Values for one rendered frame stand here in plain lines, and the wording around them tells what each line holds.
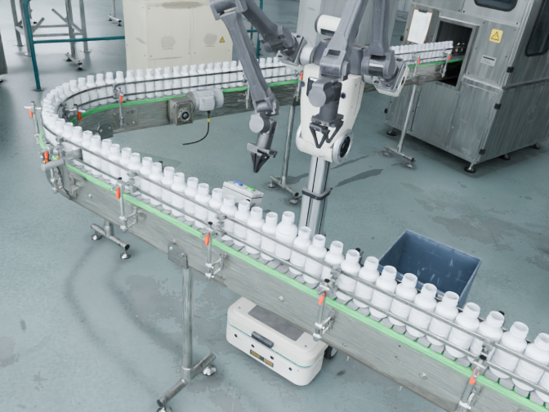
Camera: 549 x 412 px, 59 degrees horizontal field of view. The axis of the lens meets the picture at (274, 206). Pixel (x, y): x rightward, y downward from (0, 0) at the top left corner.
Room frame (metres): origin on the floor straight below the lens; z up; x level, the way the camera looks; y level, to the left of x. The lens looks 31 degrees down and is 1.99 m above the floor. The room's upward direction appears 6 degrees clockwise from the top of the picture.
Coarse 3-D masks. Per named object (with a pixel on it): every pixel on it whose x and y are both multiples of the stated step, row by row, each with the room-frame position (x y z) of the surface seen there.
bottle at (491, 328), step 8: (496, 312) 0.98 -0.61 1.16; (488, 320) 0.96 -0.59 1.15; (496, 320) 0.95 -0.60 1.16; (480, 328) 0.96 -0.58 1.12; (488, 328) 0.95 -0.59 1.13; (496, 328) 0.95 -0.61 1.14; (488, 336) 0.94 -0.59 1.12; (496, 336) 0.94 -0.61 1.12; (472, 344) 0.97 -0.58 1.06; (480, 344) 0.95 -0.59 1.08; (472, 352) 0.96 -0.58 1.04; (472, 360) 0.95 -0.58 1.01; (488, 360) 0.94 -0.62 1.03
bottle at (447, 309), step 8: (448, 296) 1.04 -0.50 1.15; (456, 296) 1.03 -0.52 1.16; (440, 304) 1.03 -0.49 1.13; (448, 304) 1.01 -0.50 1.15; (456, 304) 1.02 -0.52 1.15; (440, 312) 1.01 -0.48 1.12; (448, 312) 1.00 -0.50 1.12; (456, 312) 1.01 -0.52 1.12; (432, 320) 1.02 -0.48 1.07; (432, 328) 1.02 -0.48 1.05; (440, 328) 1.00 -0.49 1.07; (448, 328) 1.00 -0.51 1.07; (440, 336) 1.00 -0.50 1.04; (448, 336) 1.01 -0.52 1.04; (440, 344) 1.00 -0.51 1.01
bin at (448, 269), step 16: (400, 240) 1.64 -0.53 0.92; (416, 240) 1.67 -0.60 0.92; (432, 240) 1.63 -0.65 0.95; (384, 256) 1.49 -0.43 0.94; (400, 256) 1.69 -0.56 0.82; (416, 256) 1.66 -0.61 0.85; (432, 256) 1.62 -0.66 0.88; (448, 256) 1.60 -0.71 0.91; (464, 256) 1.56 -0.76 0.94; (400, 272) 1.68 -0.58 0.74; (416, 272) 1.65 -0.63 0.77; (432, 272) 1.61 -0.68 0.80; (448, 272) 1.58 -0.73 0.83; (464, 272) 1.55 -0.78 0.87; (448, 288) 1.57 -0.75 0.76; (464, 288) 1.54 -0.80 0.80
